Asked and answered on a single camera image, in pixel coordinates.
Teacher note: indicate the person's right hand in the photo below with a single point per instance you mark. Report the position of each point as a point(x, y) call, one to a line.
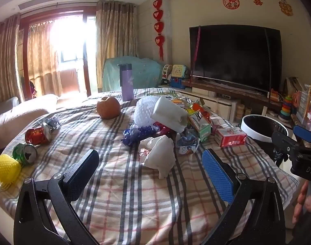
point(301, 203)

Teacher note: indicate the crumpled blue white wrapper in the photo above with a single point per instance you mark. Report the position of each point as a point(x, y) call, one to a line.
point(187, 143)

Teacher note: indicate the stack of yellow containers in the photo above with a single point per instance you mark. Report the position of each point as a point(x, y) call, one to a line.
point(240, 109)

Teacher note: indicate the crumpled silver wrapper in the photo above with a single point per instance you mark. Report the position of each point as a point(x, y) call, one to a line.
point(52, 123)

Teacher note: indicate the red white carton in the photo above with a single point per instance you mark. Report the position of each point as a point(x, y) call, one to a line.
point(229, 136)

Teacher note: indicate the figure wall sticker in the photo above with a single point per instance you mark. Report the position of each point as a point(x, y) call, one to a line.
point(285, 7)

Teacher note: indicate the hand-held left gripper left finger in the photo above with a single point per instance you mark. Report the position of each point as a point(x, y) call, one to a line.
point(81, 174)

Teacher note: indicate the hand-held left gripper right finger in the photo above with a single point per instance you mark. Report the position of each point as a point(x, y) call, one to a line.
point(218, 176)

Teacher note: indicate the crushed green can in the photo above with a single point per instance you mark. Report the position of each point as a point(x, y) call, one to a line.
point(24, 154)

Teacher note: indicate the orange toy cash register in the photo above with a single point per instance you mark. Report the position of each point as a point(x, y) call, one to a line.
point(275, 95)

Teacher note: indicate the yellow green toy phone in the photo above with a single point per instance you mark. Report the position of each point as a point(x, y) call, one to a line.
point(179, 71)

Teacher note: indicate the brownish apple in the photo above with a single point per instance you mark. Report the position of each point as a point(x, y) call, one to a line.
point(108, 108)

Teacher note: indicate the crushed red can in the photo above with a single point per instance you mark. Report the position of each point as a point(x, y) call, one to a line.
point(37, 135)

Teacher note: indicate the magenta bag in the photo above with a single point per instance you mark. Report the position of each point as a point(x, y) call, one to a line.
point(33, 89)

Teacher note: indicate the crumpled white tissue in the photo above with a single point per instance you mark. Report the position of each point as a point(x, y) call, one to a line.
point(159, 153)

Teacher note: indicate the red character wall sticker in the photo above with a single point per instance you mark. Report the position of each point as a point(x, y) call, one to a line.
point(258, 1)

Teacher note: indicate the red hanging heart decoration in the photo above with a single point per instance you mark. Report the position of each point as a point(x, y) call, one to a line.
point(158, 25)

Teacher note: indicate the white wheel toy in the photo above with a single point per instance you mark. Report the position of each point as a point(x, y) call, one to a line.
point(167, 72)

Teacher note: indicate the yellow foam fruit net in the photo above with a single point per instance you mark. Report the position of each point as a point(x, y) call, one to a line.
point(6, 169)

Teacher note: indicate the purple water bottle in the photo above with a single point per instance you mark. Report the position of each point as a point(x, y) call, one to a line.
point(127, 81)

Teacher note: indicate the orange plastic toy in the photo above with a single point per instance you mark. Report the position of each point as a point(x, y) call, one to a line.
point(297, 99)

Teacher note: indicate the black bin liner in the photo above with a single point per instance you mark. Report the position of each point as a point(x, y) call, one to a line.
point(262, 126)

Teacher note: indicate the beige paper bag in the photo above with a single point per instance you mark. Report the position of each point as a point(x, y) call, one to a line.
point(293, 85)

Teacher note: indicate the blue toy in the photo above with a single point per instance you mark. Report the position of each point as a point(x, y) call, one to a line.
point(177, 83)

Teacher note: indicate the round red wall sticker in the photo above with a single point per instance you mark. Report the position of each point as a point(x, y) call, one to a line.
point(231, 1)

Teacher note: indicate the white television cabinet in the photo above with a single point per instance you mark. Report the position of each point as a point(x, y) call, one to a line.
point(221, 107)

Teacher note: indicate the clear plastic drawer organizer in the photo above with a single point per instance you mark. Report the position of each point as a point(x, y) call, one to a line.
point(308, 107)

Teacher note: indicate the orange snack bag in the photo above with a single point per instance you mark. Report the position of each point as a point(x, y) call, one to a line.
point(197, 106)

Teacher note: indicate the white foam fruit net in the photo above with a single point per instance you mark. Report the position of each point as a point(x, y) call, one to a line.
point(142, 112)

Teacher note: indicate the colourful picture book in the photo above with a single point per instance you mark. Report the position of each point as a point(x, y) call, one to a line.
point(174, 99)

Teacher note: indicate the green white carton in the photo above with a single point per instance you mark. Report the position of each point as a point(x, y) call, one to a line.
point(200, 126)

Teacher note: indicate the teal cloth covered furniture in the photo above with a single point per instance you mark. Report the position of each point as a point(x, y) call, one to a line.
point(142, 72)

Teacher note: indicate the white rimmed trash bin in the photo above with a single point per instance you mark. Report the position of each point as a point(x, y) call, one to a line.
point(247, 130)

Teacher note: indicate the beige sofa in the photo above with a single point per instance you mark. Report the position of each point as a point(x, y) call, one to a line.
point(22, 114)

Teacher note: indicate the black flat screen television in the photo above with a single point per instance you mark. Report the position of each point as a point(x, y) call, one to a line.
point(234, 56)

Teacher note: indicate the sheer orange curtain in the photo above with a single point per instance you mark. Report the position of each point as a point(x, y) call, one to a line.
point(42, 58)

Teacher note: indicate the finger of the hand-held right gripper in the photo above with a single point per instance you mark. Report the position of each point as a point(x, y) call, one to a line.
point(302, 134)
point(283, 139)

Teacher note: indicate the beige curtain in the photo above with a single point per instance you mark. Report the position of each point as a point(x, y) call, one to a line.
point(114, 43)
point(6, 61)

